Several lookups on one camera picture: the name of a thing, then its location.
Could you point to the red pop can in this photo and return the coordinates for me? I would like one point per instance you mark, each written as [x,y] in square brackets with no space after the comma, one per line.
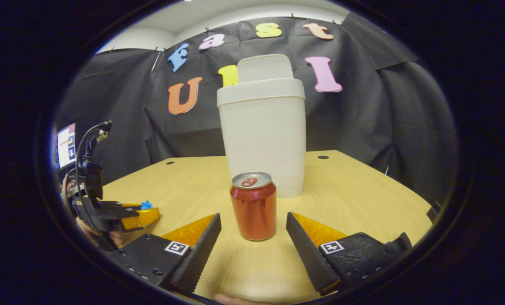
[254,212]

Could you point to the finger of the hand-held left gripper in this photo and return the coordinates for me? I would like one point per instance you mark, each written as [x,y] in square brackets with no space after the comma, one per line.
[146,218]
[131,206]

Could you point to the wooden desktop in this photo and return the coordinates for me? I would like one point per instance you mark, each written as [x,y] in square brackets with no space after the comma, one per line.
[354,199]

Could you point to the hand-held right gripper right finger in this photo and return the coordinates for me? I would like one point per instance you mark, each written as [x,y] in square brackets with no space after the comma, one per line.
[305,254]

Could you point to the white desktop garbage bin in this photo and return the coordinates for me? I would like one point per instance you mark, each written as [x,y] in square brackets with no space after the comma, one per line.
[265,135]

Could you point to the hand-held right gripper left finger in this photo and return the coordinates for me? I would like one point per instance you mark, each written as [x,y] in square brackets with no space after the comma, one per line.
[201,254]

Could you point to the blue paper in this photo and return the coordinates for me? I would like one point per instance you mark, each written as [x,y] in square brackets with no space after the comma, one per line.
[146,205]

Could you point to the black backdrop cloth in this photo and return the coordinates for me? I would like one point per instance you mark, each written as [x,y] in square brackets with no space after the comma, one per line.
[362,127]

